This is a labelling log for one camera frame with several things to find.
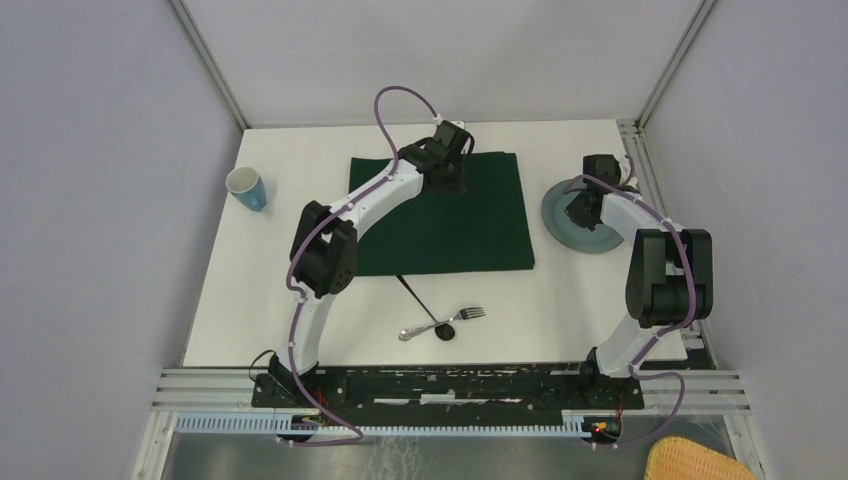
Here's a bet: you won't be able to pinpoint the silver fork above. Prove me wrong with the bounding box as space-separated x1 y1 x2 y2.
398 307 486 342

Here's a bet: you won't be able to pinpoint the dark green cloth placemat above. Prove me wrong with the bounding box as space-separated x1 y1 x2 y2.
357 152 535 276

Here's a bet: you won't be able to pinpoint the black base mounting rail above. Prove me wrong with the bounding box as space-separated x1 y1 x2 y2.
251 363 645 427

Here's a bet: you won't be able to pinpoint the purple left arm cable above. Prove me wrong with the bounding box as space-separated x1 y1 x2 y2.
275 86 442 450

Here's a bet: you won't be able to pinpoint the teal ceramic dinner plate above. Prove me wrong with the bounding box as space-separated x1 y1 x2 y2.
541 175 632 254

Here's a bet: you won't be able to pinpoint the aluminium frame rails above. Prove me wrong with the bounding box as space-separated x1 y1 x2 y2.
132 362 764 479

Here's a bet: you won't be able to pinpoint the blue ceramic mug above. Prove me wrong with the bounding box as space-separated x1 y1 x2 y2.
225 167 267 212

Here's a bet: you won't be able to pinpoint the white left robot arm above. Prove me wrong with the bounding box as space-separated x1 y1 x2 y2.
268 121 475 407

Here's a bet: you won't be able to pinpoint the white slotted cable duct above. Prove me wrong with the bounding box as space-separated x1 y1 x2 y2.
173 411 591 439

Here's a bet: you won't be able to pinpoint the yellow woven basket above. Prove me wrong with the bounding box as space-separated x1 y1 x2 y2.
644 436 755 480

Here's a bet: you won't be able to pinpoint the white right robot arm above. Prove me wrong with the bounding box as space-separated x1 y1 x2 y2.
564 154 713 408

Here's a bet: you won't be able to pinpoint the black spoon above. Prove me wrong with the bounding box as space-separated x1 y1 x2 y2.
395 275 456 342

